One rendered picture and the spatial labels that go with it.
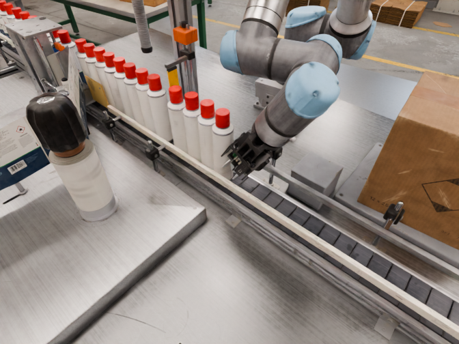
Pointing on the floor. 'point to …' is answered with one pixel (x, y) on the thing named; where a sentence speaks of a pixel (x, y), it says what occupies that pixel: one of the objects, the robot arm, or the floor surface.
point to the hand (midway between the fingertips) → (236, 166)
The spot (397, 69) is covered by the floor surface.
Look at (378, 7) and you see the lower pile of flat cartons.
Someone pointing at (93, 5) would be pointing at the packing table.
